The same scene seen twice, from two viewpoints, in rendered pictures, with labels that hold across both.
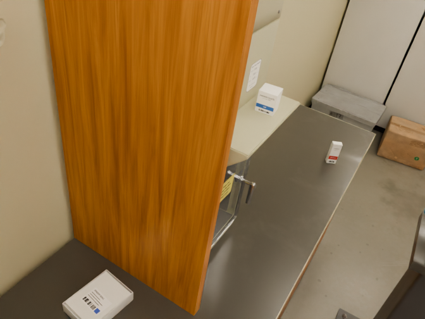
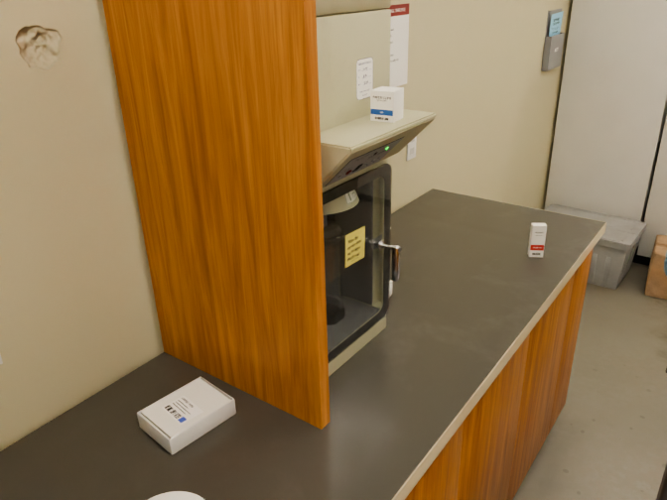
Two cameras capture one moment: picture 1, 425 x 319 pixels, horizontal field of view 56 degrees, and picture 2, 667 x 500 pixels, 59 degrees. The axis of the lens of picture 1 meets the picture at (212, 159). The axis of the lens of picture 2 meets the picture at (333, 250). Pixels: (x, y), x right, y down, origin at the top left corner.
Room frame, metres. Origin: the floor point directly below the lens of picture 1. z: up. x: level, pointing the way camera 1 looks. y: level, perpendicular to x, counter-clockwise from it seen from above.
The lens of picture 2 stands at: (-0.25, -0.23, 1.78)
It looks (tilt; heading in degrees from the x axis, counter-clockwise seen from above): 25 degrees down; 11
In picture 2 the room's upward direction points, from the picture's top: 2 degrees counter-clockwise
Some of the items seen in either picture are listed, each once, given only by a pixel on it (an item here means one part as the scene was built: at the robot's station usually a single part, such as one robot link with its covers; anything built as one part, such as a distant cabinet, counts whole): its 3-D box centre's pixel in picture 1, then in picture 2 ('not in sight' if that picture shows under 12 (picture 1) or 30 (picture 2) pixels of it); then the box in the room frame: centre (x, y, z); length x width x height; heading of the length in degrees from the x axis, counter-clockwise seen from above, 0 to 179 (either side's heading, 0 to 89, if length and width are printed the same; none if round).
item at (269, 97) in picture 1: (269, 99); (387, 104); (0.94, -0.12, 1.54); 0.05 x 0.05 x 0.06; 70
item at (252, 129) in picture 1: (253, 133); (372, 150); (0.89, -0.10, 1.46); 0.32 x 0.11 x 0.10; 154
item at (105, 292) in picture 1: (98, 301); (187, 413); (0.64, 0.26, 0.96); 0.16 x 0.12 x 0.04; 147
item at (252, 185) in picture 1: (246, 190); (389, 260); (0.99, -0.13, 1.17); 0.05 x 0.03 x 0.10; 64
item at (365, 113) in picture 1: (343, 116); (583, 246); (3.38, -1.16, 0.17); 0.60 x 0.42 x 0.33; 62
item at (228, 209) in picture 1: (222, 199); (352, 265); (0.91, -0.05, 1.19); 0.30 x 0.01 x 0.40; 154
